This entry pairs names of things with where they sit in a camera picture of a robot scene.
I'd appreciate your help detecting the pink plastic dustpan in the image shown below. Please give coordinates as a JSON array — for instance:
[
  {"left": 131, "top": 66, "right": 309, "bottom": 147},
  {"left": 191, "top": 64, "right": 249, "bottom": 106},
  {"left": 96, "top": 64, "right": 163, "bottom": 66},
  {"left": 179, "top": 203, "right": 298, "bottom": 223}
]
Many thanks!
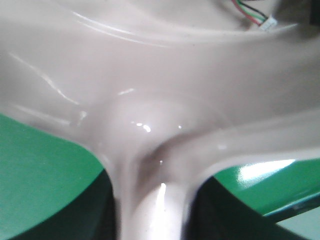
[{"left": 0, "top": 0, "right": 320, "bottom": 240}]

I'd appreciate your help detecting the black cable bundle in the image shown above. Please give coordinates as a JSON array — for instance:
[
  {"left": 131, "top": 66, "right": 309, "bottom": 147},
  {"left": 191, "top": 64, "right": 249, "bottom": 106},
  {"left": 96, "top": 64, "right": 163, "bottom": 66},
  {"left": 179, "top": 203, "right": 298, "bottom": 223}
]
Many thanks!
[{"left": 231, "top": 0, "right": 277, "bottom": 32}]

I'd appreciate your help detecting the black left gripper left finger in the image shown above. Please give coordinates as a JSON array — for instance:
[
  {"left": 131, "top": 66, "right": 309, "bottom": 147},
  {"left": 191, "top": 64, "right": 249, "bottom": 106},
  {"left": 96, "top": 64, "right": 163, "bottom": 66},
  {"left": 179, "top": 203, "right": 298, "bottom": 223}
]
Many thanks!
[{"left": 37, "top": 169, "right": 121, "bottom": 240}]

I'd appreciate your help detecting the green conveyor belt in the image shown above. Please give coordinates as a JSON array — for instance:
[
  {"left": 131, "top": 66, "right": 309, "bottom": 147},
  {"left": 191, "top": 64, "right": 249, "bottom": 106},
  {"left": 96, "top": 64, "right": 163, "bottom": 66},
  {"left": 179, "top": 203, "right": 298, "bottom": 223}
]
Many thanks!
[{"left": 0, "top": 115, "right": 320, "bottom": 240}]

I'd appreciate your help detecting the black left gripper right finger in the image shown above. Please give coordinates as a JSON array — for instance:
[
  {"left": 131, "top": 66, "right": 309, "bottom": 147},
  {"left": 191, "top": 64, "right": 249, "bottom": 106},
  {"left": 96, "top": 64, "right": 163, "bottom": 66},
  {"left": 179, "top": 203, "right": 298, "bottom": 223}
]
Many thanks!
[{"left": 186, "top": 177, "right": 318, "bottom": 240}]

